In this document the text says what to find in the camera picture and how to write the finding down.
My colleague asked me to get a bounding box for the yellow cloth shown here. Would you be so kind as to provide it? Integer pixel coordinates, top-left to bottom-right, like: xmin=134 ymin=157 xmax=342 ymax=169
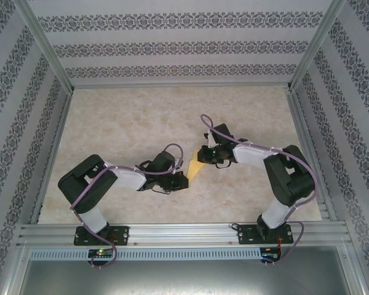
xmin=186 ymin=148 xmax=205 ymax=190

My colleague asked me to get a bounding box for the aluminium cross rail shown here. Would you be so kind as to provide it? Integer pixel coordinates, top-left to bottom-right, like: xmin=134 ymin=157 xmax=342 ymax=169
xmin=17 ymin=222 xmax=351 ymax=246

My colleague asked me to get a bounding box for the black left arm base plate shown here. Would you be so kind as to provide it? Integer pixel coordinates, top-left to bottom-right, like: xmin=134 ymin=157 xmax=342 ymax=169
xmin=73 ymin=226 xmax=130 ymax=246

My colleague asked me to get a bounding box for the grey slotted cable duct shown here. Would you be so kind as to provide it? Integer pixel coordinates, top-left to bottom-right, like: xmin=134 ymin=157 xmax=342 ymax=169
xmin=29 ymin=248 xmax=262 ymax=261

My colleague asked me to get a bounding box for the aluminium frame post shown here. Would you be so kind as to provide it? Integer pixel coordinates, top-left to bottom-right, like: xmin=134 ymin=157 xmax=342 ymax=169
xmin=12 ymin=0 xmax=74 ymax=93
xmin=287 ymin=0 xmax=347 ymax=92

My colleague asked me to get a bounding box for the grey metal panel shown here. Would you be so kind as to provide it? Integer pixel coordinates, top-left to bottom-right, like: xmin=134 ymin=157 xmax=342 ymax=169
xmin=1 ymin=259 xmax=368 ymax=295

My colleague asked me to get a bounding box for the aluminium side rail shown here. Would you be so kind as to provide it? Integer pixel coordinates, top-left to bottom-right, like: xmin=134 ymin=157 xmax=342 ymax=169
xmin=29 ymin=90 xmax=74 ymax=224
xmin=285 ymin=90 xmax=338 ymax=221

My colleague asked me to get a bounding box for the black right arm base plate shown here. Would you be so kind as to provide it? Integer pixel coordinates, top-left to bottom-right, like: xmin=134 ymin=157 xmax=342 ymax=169
xmin=237 ymin=224 xmax=295 ymax=245

